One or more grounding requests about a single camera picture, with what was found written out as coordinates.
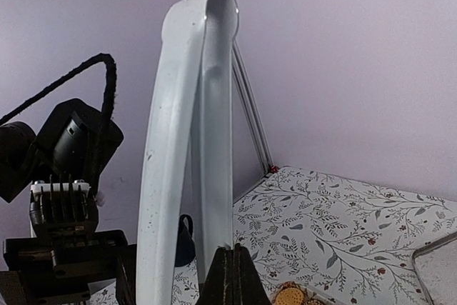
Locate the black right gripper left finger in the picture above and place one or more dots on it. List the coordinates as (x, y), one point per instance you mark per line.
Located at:
(218, 286)

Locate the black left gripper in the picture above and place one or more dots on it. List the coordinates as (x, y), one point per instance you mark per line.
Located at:
(62, 272)

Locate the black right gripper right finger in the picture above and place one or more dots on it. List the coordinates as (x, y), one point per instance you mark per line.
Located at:
(247, 288)

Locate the floral cookie tray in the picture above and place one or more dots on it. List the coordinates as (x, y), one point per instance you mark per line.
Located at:
(291, 293)

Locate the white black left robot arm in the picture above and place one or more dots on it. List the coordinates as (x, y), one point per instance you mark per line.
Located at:
(60, 165)

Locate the dark blue cup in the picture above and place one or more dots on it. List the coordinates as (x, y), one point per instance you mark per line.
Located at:
(185, 246)

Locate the silver metal tin lid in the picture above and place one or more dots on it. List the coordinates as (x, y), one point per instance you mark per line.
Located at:
(435, 267)

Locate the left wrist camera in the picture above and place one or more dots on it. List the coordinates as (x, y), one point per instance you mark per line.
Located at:
(62, 209)

